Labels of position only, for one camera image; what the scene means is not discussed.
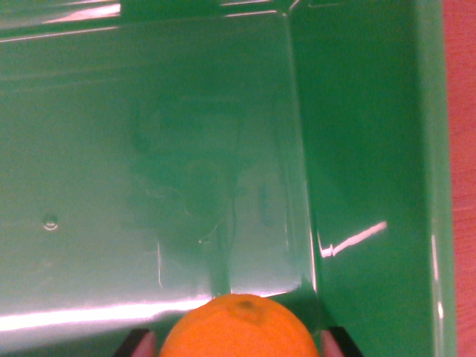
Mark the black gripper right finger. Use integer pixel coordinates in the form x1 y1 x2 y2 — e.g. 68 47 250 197
320 327 364 357

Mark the green plastic bin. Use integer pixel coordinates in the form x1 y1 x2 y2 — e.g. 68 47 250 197
0 0 458 357

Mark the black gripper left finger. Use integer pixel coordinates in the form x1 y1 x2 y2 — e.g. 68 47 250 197
112 328 158 357

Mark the yellow orange citrus fruit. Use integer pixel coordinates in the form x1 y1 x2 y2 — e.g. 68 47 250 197
158 293 321 357

